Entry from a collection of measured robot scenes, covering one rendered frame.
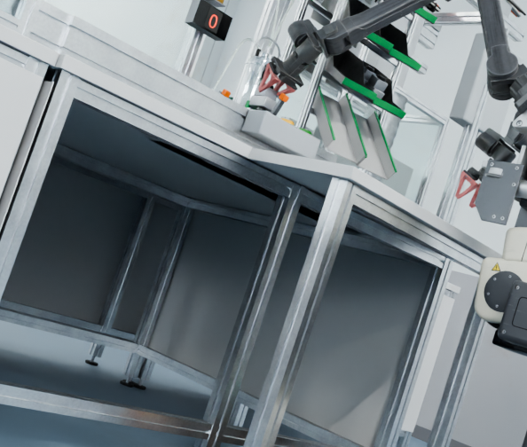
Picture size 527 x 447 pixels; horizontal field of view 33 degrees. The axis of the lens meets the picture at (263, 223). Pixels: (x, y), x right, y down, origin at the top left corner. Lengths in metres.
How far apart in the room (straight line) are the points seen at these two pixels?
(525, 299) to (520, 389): 3.53
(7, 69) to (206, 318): 1.94
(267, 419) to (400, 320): 1.05
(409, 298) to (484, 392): 2.86
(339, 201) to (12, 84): 0.74
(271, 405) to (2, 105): 0.85
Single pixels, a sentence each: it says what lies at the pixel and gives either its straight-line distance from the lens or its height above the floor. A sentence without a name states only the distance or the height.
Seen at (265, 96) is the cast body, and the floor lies 1.06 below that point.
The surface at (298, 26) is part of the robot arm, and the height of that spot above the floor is 1.26.
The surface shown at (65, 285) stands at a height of 0.31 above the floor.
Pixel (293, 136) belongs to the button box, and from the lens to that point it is 2.29.
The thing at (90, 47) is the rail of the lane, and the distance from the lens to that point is 2.01.
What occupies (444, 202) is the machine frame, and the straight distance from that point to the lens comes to 4.11.
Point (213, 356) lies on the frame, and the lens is 3.50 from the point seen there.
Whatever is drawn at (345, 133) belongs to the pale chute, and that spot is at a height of 1.08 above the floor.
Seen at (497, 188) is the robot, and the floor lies 0.97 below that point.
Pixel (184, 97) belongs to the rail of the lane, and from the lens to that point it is 2.15.
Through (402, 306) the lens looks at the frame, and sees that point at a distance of 2.95.
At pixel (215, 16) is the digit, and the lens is 2.54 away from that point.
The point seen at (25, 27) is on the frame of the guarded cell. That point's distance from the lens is 1.90.
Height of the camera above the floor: 0.51
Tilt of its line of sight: 5 degrees up
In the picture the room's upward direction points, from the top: 19 degrees clockwise
